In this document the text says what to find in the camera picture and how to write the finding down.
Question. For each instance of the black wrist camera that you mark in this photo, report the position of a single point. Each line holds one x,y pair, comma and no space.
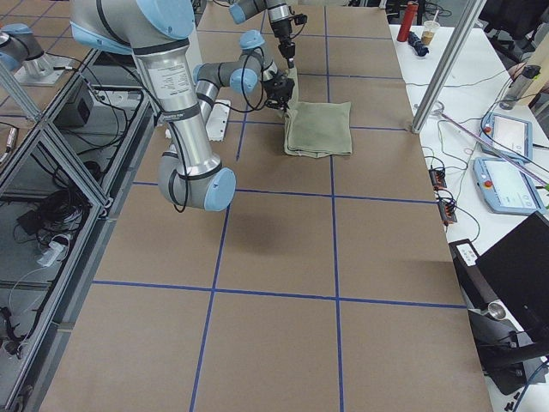
299,19

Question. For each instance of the red cylindrical bottle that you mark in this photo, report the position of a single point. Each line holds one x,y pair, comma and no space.
407,21

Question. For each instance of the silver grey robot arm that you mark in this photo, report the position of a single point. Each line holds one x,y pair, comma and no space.
280,19
157,36

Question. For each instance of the blue teach pendant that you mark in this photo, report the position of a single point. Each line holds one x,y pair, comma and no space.
513,136
505,189

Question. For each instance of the iced coffee cup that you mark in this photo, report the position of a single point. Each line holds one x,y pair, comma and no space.
429,30

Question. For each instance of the white reacher grabber stick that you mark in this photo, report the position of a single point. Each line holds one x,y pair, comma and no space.
500,154

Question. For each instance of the folded navy blue umbrella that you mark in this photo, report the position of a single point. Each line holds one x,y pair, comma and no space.
416,43

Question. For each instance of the olive green long-sleeve shirt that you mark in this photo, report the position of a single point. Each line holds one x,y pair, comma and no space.
316,130

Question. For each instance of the far blue teach pendant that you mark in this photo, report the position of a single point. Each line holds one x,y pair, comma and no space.
513,136

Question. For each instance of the near blue teach pendant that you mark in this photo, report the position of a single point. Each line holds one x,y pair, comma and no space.
505,189

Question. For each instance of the aluminium frame post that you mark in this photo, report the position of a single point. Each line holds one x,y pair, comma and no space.
450,54

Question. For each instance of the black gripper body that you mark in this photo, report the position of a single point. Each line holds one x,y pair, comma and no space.
280,88
283,33

